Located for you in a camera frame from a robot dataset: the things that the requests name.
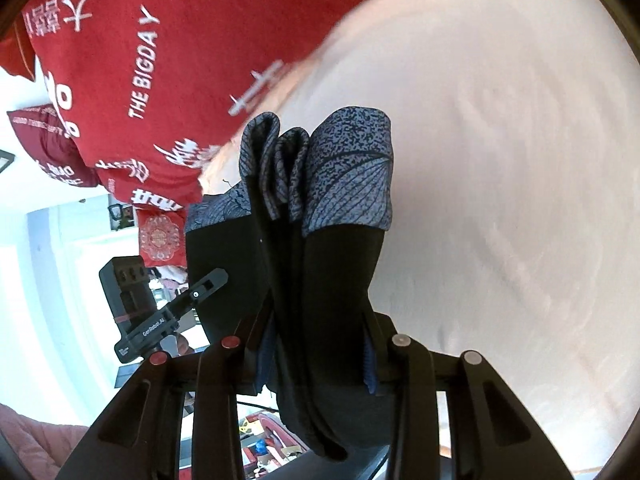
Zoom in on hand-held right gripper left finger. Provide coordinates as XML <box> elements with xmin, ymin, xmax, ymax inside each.
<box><xmin>55</xmin><ymin>305</ymin><xmax>278</xmax><ymax>480</ymax></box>

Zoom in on red printed blanket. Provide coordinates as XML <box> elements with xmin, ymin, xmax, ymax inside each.
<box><xmin>0</xmin><ymin>0</ymin><xmax>418</xmax><ymax>212</ymax></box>

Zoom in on black pants with blue waistband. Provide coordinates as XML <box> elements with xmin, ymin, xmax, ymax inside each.
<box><xmin>184</xmin><ymin>106</ymin><xmax>398</xmax><ymax>461</ymax></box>

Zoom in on dark red printed pillow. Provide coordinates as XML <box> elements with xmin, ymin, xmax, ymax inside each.
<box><xmin>7</xmin><ymin>105</ymin><xmax>101</xmax><ymax>189</ymax></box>

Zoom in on red patterned cushion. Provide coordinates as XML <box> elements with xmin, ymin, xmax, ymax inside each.
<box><xmin>137</xmin><ymin>207</ymin><xmax>189</xmax><ymax>266</ymax></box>

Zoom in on pink quilted cloth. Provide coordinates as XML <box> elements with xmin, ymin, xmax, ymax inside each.
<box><xmin>0</xmin><ymin>402</ymin><xmax>92</xmax><ymax>480</ymax></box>

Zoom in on pale bed sheet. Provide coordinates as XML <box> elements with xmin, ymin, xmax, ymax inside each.
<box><xmin>197</xmin><ymin>0</ymin><xmax>640</xmax><ymax>463</ymax></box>

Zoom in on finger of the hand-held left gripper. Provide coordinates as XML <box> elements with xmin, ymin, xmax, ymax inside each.
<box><xmin>190</xmin><ymin>268</ymin><xmax>230</xmax><ymax>307</ymax></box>

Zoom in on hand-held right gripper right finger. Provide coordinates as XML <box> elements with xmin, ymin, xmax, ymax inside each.
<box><xmin>360</xmin><ymin>310</ymin><xmax>576</xmax><ymax>480</ymax></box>

